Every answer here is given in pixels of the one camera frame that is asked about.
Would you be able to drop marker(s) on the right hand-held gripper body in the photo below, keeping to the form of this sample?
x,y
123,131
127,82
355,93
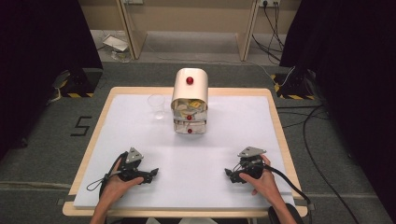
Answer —
x,y
251,151

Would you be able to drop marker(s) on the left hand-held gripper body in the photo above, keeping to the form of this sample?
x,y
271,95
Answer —
x,y
134,155

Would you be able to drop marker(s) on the person's right hand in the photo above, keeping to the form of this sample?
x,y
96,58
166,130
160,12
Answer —
x,y
263,185

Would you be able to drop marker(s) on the person's left hand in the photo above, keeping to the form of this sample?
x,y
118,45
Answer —
x,y
116,188

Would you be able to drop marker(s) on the white table mat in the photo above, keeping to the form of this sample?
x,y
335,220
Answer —
x,y
202,155

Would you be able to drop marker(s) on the wooden table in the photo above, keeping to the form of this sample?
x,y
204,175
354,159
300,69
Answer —
x,y
93,143

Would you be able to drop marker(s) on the clear plastic cup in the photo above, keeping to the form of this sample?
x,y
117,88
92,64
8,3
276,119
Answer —
x,y
156,104

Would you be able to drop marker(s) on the packets in drawers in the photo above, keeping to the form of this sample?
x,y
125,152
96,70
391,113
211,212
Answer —
x,y
190,107

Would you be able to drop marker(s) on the black stand base striped tape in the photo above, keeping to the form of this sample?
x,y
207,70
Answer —
x,y
294,85
81,84

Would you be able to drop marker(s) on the white mini drawer cabinet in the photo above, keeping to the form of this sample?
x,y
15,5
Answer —
x,y
189,93

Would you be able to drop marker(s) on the white crumpled packaging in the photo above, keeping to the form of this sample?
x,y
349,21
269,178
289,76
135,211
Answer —
x,y
116,43

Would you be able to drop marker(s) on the black curtain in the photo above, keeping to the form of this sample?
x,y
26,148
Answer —
x,y
37,62
351,62

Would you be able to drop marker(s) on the wooden desk frame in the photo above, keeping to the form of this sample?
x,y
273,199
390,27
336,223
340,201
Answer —
x,y
130,28

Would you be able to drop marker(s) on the white wall socket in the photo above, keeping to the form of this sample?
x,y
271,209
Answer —
x,y
269,2

